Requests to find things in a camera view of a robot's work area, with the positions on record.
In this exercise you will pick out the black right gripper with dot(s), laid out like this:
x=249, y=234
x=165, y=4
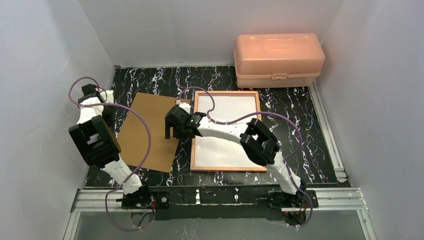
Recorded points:
x=173, y=122

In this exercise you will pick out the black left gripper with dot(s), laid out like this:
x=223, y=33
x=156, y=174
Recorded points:
x=88, y=89

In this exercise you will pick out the pink wooden picture frame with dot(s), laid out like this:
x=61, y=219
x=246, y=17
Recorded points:
x=193, y=132

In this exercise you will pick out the blue sky landscape photo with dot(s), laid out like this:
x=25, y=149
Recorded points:
x=225, y=132

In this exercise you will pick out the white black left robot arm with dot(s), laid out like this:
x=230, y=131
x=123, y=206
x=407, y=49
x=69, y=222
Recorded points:
x=99, y=147

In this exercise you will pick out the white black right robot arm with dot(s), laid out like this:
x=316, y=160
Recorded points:
x=259, y=144

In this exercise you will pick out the pink plastic storage box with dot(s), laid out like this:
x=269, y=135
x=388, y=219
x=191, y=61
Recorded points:
x=277, y=60

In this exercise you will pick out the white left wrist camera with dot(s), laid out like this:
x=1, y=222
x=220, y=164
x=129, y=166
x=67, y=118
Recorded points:
x=109, y=96

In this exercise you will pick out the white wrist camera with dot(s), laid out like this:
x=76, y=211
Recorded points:
x=109, y=96
x=183, y=105

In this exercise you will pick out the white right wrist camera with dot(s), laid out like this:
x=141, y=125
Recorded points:
x=183, y=105

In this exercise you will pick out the aluminium mounting rail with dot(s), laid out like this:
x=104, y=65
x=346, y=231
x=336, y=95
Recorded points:
x=323, y=199

